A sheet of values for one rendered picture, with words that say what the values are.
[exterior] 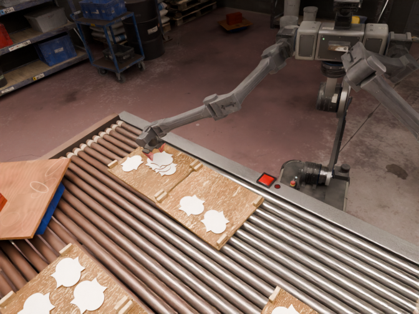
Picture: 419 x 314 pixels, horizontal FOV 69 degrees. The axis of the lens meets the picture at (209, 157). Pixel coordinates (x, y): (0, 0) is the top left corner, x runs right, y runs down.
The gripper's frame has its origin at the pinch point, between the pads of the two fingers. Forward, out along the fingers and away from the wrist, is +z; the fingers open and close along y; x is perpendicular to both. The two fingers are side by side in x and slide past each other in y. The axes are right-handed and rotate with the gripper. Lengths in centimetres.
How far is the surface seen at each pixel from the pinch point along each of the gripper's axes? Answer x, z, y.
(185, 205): -34.9, 1.9, -19.4
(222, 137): 41, 97, 132
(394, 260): -124, 2, 0
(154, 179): -9.0, 3.4, -13.0
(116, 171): 14.8, 4.1, -18.0
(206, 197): -40.7, 2.6, -9.6
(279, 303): -92, 2, -39
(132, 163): 10.2, 3.0, -9.8
